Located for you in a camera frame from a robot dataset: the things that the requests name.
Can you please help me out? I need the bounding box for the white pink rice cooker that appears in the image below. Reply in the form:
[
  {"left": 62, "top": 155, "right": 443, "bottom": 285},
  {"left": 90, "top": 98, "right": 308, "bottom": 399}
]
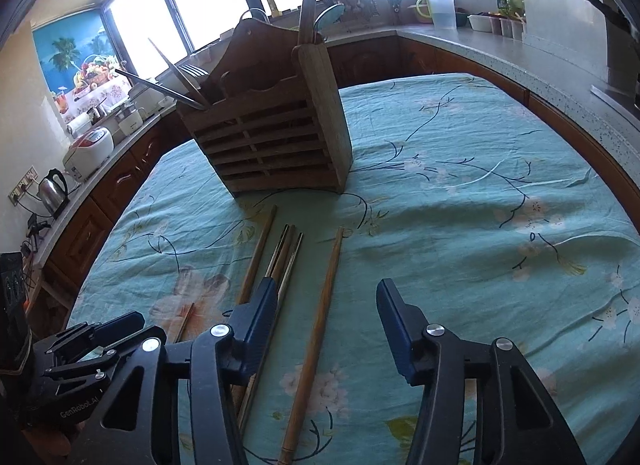
[{"left": 63, "top": 126, "right": 114, "bottom": 182}]

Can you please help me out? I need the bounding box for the floral teal tablecloth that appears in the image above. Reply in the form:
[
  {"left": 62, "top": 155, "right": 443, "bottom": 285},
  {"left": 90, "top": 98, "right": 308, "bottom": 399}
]
[{"left": 70, "top": 74, "right": 639, "bottom": 464}]

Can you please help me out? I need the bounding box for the fruit beach poster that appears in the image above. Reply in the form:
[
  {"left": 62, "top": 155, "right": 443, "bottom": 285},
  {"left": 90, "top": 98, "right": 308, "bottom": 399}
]
[{"left": 32, "top": 10, "right": 131, "bottom": 124}]

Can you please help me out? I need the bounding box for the wall power outlet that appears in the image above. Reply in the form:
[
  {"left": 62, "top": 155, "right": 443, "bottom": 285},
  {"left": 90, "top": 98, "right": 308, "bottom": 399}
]
[{"left": 8, "top": 166, "right": 38, "bottom": 206}]

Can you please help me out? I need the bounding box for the wooden utensil holder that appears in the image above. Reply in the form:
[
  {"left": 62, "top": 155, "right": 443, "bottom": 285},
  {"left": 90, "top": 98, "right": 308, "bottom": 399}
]
[{"left": 177, "top": 19, "right": 352, "bottom": 196}]

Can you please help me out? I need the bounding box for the metal spoon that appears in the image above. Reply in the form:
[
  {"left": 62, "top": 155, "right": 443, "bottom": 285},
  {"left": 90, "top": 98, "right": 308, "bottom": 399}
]
[{"left": 314, "top": 3, "right": 345, "bottom": 44}]

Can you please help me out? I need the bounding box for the brown wooden chopstick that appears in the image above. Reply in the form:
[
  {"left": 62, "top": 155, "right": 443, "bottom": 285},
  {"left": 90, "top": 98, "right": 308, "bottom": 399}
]
[{"left": 236, "top": 205, "right": 278, "bottom": 305}]

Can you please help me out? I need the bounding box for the person left hand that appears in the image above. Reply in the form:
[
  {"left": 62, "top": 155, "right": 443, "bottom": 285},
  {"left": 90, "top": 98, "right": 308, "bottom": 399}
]
[{"left": 22, "top": 422, "right": 86, "bottom": 464}]

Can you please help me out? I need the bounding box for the sink faucet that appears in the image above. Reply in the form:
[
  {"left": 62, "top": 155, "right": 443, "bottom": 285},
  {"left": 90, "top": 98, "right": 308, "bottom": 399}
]
[{"left": 240, "top": 7, "right": 270, "bottom": 24}]

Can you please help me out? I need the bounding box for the wooden handled fork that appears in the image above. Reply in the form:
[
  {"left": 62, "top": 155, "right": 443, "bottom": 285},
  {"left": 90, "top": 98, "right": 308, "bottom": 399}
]
[{"left": 178, "top": 63, "right": 208, "bottom": 89}]

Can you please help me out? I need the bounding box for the clear measuring jug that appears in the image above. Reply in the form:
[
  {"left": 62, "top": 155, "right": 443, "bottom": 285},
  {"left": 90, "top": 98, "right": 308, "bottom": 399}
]
[{"left": 416, "top": 0, "right": 457, "bottom": 30}]

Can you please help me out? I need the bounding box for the steel electric kettle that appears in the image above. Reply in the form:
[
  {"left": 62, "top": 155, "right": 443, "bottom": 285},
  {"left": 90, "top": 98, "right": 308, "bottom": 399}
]
[{"left": 37, "top": 168, "right": 70, "bottom": 219}]

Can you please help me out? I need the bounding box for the black wok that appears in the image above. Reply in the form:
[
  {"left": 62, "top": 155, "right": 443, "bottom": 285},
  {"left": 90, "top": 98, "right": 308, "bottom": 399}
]
[{"left": 585, "top": 0, "right": 639, "bottom": 108}]

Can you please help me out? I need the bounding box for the thin steel chopstick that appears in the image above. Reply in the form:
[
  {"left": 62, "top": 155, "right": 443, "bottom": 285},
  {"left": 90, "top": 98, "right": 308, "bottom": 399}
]
[{"left": 234, "top": 229, "right": 304, "bottom": 433}]

